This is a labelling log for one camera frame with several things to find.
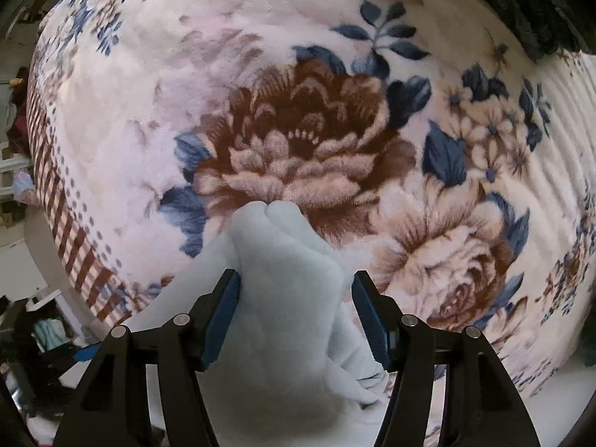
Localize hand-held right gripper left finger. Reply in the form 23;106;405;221
53;267;243;447

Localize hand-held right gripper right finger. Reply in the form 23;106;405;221
351;270;541;447

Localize pale green fleece pants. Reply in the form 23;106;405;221
142;200;390;447

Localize blue flat item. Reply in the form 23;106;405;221
73;342;103;365

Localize teal cloth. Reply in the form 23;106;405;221
32;316;72;353

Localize black bag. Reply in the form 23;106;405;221
0;295;70;417

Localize floral plush blanket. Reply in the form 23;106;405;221
25;0;596;435

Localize colourful clothes pile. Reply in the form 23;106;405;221
0;66;38;206

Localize dark green cloth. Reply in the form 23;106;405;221
447;0;596;59

